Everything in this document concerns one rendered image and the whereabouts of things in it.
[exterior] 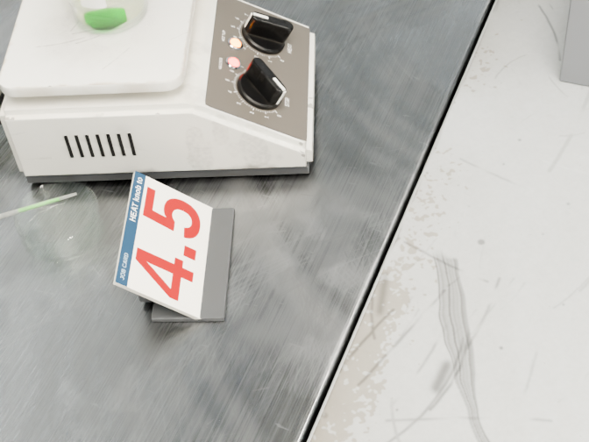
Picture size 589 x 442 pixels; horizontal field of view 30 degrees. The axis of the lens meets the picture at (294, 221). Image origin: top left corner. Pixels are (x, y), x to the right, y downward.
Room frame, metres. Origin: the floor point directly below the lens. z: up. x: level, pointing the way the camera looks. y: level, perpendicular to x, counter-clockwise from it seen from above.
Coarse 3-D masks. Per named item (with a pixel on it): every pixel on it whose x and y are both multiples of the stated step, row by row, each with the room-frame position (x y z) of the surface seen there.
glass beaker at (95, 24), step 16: (80, 0) 0.58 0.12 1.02; (96, 0) 0.58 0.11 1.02; (112, 0) 0.58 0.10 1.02; (128, 0) 0.58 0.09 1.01; (144, 0) 0.59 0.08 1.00; (80, 16) 0.58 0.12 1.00; (96, 16) 0.58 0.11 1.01; (112, 16) 0.58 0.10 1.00; (128, 16) 0.58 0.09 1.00; (144, 16) 0.59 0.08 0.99; (96, 32) 0.58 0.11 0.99; (112, 32) 0.58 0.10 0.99
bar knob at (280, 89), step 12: (252, 60) 0.56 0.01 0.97; (252, 72) 0.55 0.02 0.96; (264, 72) 0.55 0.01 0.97; (240, 84) 0.55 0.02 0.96; (252, 84) 0.55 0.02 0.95; (264, 84) 0.55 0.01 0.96; (276, 84) 0.54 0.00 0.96; (252, 96) 0.54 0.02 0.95; (264, 96) 0.54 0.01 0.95; (276, 96) 0.54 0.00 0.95; (264, 108) 0.54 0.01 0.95
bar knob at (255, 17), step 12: (252, 12) 0.61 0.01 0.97; (252, 24) 0.60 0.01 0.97; (264, 24) 0.60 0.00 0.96; (276, 24) 0.60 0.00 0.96; (288, 24) 0.61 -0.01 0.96; (252, 36) 0.60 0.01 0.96; (264, 36) 0.60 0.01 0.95; (276, 36) 0.60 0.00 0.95; (264, 48) 0.59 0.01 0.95; (276, 48) 0.60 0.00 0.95
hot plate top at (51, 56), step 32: (32, 0) 0.63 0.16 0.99; (64, 0) 0.62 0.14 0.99; (160, 0) 0.61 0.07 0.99; (192, 0) 0.61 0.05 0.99; (32, 32) 0.59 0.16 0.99; (64, 32) 0.59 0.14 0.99; (128, 32) 0.58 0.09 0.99; (160, 32) 0.57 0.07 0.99; (32, 64) 0.56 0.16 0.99; (64, 64) 0.55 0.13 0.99; (96, 64) 0.55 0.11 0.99; (128, 64) 0.55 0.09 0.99; (160, 64) 0.54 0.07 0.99
